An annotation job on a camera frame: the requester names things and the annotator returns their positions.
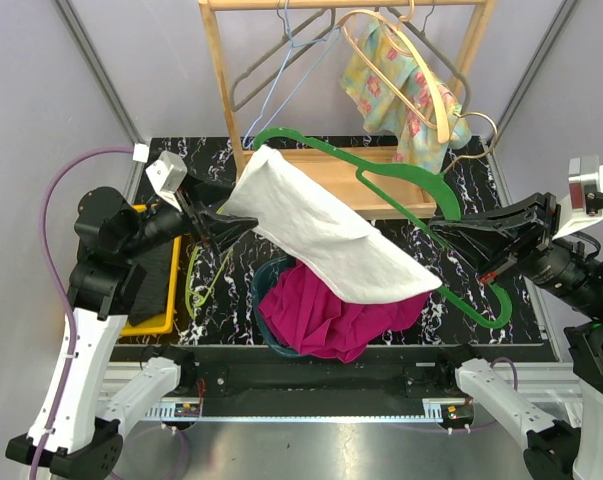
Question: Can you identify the wooden clothes rack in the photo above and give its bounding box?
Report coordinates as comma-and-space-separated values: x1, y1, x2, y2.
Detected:
198, 1, 497, 220

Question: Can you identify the colourful floral shirt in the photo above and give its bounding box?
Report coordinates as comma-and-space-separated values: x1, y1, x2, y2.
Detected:
340, 18, 471, 173

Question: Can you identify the teal transparent plastic basin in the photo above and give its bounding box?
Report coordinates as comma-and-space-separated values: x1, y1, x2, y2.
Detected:
251, 255, 302, 359

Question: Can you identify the yellow plastic tray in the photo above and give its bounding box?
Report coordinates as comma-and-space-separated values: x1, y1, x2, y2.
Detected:
118, 202, 185, 337

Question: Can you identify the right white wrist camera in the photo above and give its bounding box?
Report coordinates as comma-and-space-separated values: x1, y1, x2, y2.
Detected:
553, 155, 603, 239

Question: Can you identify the light blue hanger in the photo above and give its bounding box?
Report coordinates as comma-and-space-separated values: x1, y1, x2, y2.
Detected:
231, 1, 340, 150

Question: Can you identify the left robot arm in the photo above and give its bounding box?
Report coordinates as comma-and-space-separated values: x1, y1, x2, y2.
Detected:
5, 187, 227, 479

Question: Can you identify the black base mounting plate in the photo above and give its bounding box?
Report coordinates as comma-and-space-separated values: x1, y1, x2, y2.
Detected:
125, 344, 494, 418

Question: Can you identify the white garment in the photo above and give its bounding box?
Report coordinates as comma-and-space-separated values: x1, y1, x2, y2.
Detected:
222, 145, 442, 304

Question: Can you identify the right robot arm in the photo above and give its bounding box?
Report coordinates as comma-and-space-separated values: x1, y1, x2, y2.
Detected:
429, 192, 603, 479

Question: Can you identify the lime green hanger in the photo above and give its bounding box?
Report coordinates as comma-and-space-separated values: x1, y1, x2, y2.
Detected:
185, 242, 235, 321

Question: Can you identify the cream wooden hanger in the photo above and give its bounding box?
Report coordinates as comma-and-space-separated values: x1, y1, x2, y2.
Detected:
338, 0, 498, 176

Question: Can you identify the dark grey striped cloth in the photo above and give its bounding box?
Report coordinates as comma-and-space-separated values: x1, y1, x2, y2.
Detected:
128, 242, 174, 327

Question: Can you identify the magenta dress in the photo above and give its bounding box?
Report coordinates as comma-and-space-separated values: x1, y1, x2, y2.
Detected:
258, 264, 430, 363

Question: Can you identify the dark green hanger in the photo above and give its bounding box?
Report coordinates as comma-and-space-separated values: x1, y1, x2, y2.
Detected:
252, 127, 513, 329

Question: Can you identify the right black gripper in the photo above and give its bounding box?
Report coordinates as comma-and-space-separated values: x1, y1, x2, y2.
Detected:
427, 186, 603, 315

